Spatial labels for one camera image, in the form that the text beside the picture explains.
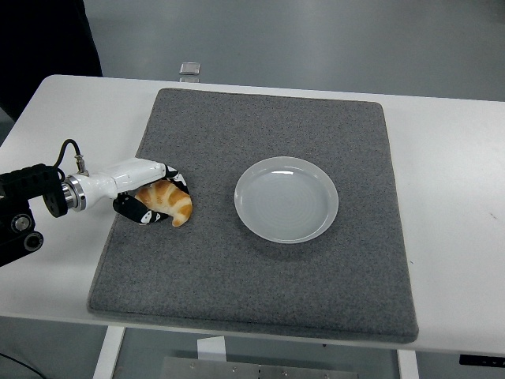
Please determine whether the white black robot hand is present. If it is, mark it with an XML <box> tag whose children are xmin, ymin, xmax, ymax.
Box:
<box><xmin>77</xmin><ymin>157</ymin><xmax>191</xmax><ymax>227</ymax></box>

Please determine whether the golden brown croissant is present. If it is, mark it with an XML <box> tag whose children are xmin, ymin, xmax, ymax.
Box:
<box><xmin>134</xmin><ymin>179</ymin><xmax>194</xmax><ymax>228</ymax></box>

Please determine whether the round grey plate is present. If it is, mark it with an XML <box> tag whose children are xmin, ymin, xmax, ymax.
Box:
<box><xmin>234</xmin><ymin>156</ymin><xmax>340</xmax><ymax>244</ymax></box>

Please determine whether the grey metal plate with screws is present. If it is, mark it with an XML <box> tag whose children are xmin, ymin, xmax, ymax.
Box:
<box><xmin>160</xmin><ymin>356</ymin><xmax>366</xmax><ymax>379</ymax></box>

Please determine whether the grey felt mat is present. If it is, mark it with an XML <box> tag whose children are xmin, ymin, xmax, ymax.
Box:
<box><xmin>86</xmin><ymin>87</ymin><xmax>420</xmax><ymax>344</ymax></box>

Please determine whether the person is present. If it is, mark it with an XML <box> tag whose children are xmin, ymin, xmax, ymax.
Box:
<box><xmin>0</xmin><ymin>0</ymin><xmax>103</xmax><ymax>119</ymax></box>

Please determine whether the white table leg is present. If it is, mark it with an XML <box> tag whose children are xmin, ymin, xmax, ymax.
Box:
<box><xmin>92</xmin><ymin>326</ymin><xmax>126</xmax><ymax>379</ymax></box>
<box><xmin>397</xmin><ymin>349</ymin><xmax>420</xmax><ymax>379</ymax></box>

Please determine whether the black table control panel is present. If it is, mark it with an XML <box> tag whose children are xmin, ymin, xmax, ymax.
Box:
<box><xmin>459</xmin><ymin>354</ymin><xmax>505</xmax><ymax>366</ymax></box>

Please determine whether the thin black floor cable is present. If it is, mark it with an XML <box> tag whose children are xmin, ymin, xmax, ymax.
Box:
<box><xmin>0</xmin><ymin>349</ymin><xmax>36</xmax><ymax>379</ymax></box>

